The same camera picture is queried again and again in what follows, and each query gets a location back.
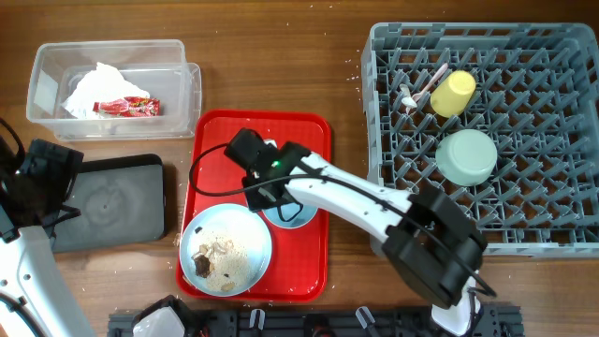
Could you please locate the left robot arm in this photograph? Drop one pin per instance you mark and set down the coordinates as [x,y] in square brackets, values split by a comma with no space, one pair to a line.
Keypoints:
[35,186]

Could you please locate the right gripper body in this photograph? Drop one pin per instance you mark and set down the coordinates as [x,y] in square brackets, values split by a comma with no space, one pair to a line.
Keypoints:
[262,199]

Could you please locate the grey dishwasher rack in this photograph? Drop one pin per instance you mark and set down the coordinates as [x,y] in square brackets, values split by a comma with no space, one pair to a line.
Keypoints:
[536,97]

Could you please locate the green bowl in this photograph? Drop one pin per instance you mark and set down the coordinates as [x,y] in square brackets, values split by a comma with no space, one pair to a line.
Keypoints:
[467,157]

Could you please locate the clear plastic bin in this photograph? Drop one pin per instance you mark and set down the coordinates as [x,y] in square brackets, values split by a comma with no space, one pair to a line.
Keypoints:
[158,66]

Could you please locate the white napkin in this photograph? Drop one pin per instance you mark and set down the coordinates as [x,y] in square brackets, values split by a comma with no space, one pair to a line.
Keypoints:
[104,84]

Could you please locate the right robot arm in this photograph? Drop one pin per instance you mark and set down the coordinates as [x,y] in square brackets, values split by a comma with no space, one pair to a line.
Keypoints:
[426,237]

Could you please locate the black tray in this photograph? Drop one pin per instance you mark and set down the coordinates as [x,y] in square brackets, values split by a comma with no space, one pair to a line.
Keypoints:
[121,201]

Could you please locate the light blue plate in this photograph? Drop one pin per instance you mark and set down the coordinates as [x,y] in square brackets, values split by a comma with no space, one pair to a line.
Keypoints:
[235,218]

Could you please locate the food scraps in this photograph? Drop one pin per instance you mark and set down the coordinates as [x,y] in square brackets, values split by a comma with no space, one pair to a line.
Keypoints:
[220,260]

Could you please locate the light blue small bowl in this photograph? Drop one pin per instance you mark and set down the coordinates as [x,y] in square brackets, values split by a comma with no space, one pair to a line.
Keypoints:
[291,215]

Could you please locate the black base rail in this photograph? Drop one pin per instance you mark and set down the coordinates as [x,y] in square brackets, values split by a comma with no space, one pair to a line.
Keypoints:
[495,320]

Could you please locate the white plastic fork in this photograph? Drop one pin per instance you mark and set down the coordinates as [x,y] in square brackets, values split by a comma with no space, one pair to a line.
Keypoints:
[407,100]

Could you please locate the red serving tray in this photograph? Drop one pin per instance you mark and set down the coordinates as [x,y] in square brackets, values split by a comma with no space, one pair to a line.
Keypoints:
[299,262]

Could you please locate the red snack wrapper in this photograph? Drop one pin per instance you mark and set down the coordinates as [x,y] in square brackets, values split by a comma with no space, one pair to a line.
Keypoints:
[129,106]

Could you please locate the yellow plastic cup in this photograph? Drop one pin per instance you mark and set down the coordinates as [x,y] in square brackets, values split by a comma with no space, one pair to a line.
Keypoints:
[451,96]

